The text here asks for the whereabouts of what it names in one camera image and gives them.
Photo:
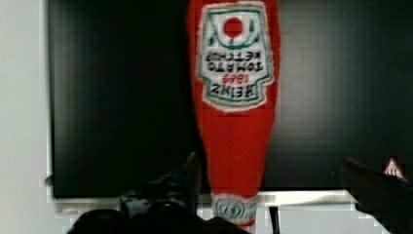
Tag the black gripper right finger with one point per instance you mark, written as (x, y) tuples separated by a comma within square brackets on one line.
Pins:
[(387, 198)]

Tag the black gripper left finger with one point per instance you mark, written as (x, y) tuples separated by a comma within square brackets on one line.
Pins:
[(180, 186)]

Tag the red plush ketchup bottle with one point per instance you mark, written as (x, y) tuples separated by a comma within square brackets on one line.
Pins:
[(234, 52)]

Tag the black oven door handle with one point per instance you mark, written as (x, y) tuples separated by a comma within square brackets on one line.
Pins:
[(274, 215)]

